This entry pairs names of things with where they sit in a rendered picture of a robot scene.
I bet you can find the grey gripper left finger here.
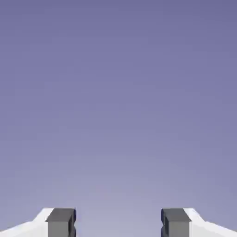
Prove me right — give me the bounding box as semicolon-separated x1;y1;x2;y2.
0;207;77;237

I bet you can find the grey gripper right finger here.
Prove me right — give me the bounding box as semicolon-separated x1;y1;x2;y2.
160;207;237;237

